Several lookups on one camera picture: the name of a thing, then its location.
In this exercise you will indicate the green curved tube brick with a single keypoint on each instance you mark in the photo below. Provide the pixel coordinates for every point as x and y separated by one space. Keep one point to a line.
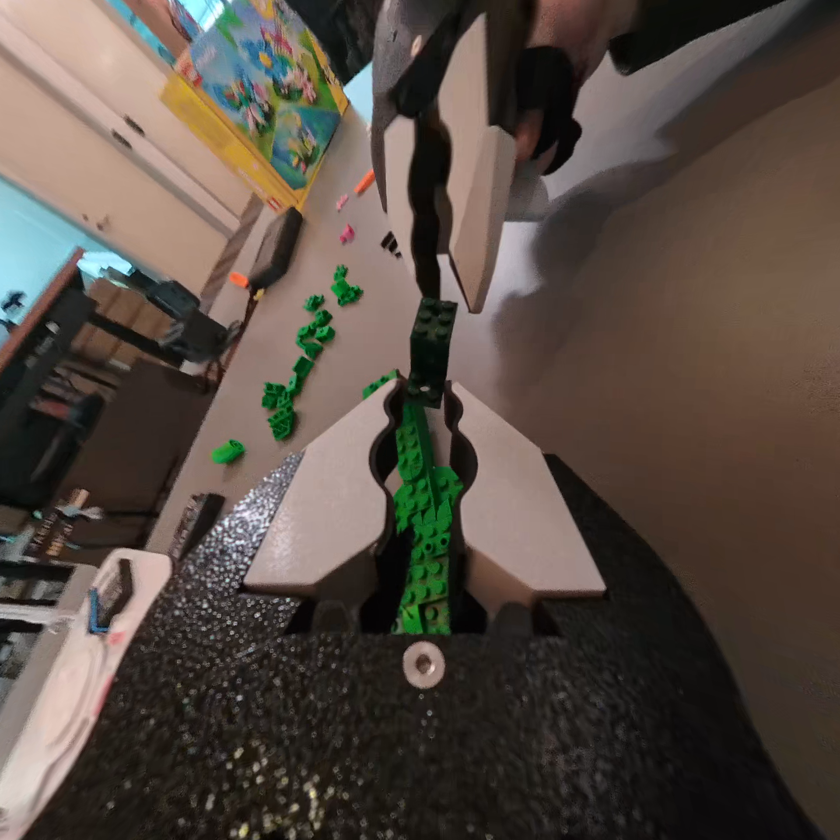
228 451

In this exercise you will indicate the black camera battery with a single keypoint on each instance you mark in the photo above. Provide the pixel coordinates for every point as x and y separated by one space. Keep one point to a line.
111 590
197 518

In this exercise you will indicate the wood edged office desk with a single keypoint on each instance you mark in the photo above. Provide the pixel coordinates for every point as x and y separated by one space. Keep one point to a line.
46 305

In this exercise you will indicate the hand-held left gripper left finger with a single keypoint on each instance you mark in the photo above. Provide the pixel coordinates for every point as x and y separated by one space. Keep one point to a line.
321 525

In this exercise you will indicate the black power adapter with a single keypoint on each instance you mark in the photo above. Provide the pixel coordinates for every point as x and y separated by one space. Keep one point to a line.
275 249

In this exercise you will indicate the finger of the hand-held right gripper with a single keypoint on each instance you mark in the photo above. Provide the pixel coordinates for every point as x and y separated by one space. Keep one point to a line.
397 184
479 210

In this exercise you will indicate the pile of green bricks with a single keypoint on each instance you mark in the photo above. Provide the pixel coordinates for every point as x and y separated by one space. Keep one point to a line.
308 334

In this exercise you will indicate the orange brick separator tool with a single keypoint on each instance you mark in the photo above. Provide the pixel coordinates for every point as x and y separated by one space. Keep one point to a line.
365 182

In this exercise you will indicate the green brick model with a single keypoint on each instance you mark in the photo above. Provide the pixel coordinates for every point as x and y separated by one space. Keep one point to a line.
426 499

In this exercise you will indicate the yellow blue toy brick box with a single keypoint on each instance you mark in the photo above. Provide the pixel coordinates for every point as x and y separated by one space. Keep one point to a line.
275 79

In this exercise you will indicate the dark grey battery charger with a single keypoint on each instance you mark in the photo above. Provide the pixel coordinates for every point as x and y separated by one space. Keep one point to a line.
190 321

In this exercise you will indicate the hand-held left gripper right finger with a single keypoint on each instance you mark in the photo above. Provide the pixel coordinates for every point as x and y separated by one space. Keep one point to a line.
525 525

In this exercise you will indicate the person's right forearm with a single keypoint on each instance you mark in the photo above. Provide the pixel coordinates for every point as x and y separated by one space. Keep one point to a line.
689 26

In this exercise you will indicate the dark green brick assembly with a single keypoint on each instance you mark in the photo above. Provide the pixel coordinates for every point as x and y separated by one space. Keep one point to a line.
433 341

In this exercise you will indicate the small orange plastic piece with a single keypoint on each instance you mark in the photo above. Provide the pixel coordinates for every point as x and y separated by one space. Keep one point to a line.
240 279

